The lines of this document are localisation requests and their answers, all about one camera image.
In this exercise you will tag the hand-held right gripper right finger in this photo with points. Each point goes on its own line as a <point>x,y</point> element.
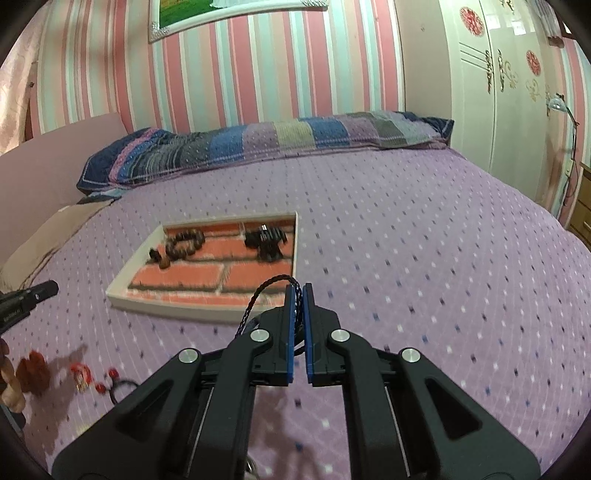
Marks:
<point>310,341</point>

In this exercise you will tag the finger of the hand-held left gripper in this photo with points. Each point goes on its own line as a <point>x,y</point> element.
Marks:
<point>37,291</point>

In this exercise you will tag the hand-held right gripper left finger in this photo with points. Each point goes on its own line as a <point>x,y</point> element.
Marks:
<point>290,341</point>

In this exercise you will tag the black scrunchie with silver charm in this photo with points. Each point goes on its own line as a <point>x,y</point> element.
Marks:
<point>265,240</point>

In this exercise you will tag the brick pattern tray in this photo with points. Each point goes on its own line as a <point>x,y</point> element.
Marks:
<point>184,277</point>

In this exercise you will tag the person's left hand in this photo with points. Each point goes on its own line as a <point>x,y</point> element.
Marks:
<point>11,387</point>

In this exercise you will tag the beige blanket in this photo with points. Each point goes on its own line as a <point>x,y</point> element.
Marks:
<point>51,235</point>

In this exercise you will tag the red knot charm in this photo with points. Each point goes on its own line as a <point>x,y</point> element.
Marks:
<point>82,374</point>

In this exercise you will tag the pink headboard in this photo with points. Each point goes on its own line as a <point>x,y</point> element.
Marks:
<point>60,157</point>

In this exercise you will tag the pink curtain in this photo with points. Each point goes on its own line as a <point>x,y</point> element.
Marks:
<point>18,92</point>

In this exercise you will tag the striped patchwork pillow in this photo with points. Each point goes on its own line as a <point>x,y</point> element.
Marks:
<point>277,138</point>

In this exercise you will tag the wooden desk with drawers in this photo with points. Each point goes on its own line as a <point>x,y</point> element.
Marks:
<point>581,203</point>

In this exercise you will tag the white wardrobe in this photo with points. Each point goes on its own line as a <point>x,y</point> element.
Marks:
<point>498,101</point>

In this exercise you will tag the white framed picture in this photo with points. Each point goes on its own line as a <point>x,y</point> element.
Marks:
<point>221,11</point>

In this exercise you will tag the desk lamp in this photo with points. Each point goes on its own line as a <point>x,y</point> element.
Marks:
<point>556,104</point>

